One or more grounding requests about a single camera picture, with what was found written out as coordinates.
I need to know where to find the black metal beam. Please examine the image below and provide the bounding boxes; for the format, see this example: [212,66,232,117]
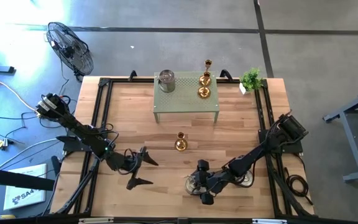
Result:
[0,166,56,192]

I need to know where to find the green perforated metal shelf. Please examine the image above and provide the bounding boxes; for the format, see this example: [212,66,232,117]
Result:
[152,71,220,124]

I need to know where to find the green plant in white pot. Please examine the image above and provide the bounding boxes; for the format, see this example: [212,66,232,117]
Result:
[239,68,264,96]

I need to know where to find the grey metal table frame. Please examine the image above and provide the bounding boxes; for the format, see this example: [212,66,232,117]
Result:
[322,86,358,183]

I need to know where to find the cream power cable yellow plugs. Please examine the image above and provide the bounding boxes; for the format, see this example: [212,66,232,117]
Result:
[0,63,48,150]

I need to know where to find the silver candle tin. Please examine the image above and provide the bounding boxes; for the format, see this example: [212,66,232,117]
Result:
[157,69,176,93]
[184,174,208,196]
[233,169,255,189]

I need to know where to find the black floor fan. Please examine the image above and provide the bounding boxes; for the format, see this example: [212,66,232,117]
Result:
[45,21,94,82]

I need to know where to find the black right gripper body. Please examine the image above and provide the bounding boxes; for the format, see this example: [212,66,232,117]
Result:
[204,169,235,195]

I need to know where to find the coiled black cable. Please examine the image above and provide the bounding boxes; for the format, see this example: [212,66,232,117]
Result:
[283,166,314,206]

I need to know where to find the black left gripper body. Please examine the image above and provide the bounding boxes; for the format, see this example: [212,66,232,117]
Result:
[114,152,144,180]

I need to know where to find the white printed cardboard box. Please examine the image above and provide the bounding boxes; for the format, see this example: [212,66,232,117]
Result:
[3,163,48,211]

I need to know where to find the gold candlestick holder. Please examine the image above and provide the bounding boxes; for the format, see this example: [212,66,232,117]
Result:
[196,71,212,100]
[174,131,188,152]
[198,58,213,88]

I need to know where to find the black aluminium table frame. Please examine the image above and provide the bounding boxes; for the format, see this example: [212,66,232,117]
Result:
[50,76,315,224]

